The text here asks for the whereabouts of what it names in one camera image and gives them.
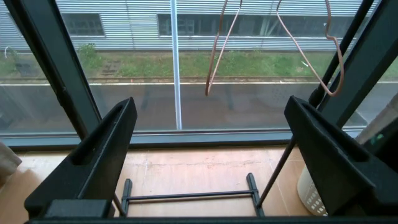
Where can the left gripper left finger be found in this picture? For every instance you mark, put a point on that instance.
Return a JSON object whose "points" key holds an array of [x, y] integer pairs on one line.
{"points": [[99, 174]]}

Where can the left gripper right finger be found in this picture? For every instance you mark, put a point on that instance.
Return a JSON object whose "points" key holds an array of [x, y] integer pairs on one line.
{"points": [[335, 180]]}

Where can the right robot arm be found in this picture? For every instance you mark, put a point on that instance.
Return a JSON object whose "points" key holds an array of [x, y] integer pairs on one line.
{"points": [[388, 146]]}

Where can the white laundry basket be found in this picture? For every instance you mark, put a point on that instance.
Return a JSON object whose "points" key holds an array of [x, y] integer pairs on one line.
{"points": [[308, 196]]}

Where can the pink clothes hanger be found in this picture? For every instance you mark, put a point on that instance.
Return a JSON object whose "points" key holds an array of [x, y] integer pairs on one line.
{"points": [[207, 91], [332, 94]]}

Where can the black clothes rack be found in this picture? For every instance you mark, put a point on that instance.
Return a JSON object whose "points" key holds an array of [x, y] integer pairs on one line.
{"points": [[189, 195]]}

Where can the window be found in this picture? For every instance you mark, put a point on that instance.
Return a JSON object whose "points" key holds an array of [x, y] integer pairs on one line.
{"points": [[140, 102]]}

